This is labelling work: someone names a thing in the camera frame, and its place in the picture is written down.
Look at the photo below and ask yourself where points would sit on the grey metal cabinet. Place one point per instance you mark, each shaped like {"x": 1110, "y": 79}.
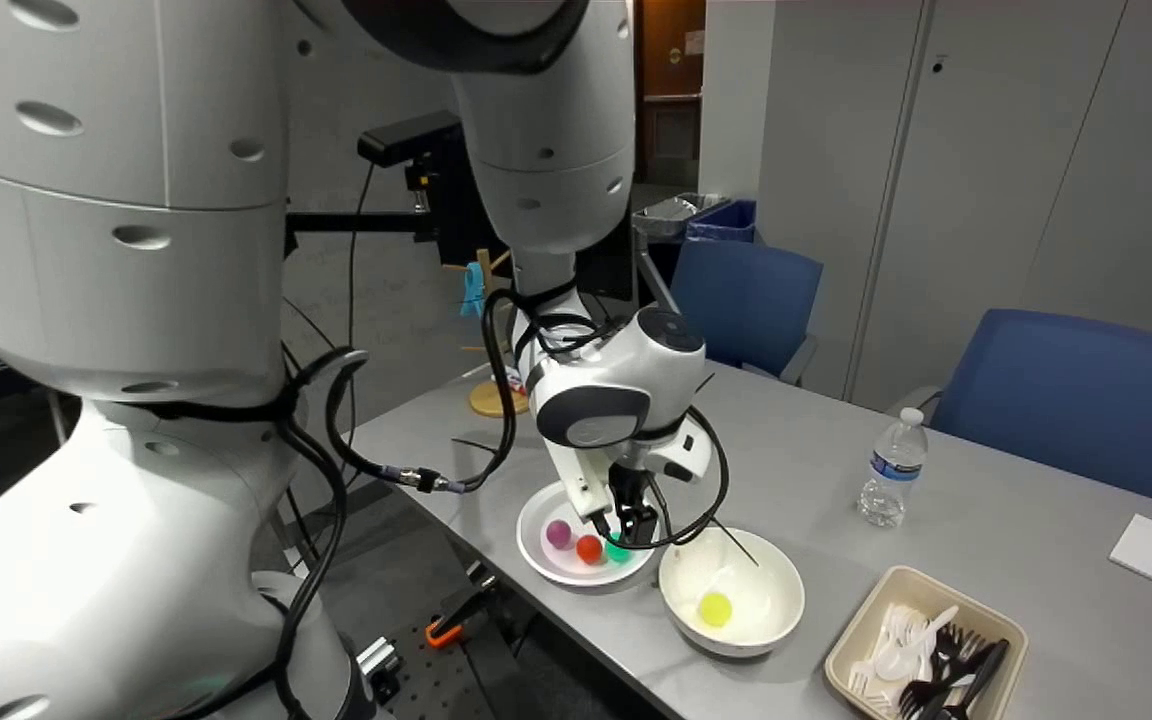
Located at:
{"x": 1003, "y": 160}

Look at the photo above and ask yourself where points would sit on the blue bin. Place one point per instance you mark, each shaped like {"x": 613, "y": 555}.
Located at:
{"x": 723, "y": 221}

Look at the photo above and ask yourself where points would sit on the green ball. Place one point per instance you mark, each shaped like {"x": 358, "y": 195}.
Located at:
{"x": 617, "y": 555}

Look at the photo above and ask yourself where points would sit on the clear plastic water bottle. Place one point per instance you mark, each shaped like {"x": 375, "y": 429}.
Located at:
{"x": 895, "y": 474}

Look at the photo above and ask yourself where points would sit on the blue office chair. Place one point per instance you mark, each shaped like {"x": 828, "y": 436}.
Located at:
{"x": 750, "y": 300}
{"x": 1083, "y": 401}

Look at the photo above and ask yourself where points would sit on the wooden stand with round base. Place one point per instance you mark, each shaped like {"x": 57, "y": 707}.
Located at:
{"x": 490, "y": 401}

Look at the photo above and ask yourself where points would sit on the deep white bowl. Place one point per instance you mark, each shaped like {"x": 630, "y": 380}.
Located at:
{"x": 760, "y": 600}

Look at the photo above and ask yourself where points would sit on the small light blue figure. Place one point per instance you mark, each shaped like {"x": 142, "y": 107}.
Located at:
{"x": 475, "y": 289}

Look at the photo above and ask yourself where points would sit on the black plastic fork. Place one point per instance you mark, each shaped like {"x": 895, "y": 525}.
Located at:
{"x": 986, "y": 662}
{"x": 944, "y": 652}

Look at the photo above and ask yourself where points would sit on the orange clamp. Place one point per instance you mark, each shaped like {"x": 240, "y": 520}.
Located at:
{"x": 442, "y": 632}

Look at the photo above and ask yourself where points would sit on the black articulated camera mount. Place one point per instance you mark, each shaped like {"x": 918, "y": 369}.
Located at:
{"x": 448, "y": 213}

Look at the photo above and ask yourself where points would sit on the red ball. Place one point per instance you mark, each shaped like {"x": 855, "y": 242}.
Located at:
{"x": 590, "y": 551}

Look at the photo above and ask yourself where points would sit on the yellow ball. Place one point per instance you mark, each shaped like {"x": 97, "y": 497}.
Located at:
{"x": 712, "y": 611}

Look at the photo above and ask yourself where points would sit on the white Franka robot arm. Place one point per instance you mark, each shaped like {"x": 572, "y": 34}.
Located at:
{"x": 108, "y": 202}

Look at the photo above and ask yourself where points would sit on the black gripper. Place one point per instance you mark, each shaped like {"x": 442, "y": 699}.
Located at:
{"x": 630, "y": 485}

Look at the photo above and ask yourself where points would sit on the beige cutlery tray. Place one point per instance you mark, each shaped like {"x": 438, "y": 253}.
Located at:
{"x": 858, "y": 667}

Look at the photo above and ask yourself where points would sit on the purple ball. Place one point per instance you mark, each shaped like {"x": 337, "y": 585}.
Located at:
{"x": 557, "y": 536}

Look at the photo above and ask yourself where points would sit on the black exterior camera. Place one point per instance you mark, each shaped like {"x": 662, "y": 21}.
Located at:
{"x": 407, "y": 136}

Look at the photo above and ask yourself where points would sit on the white plastic cutlery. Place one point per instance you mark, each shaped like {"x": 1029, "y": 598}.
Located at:
{"x": 889, "y": 642}

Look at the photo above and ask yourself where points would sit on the shallow white bowl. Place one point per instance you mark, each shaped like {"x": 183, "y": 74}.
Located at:
{"x": 536, "y": 562}

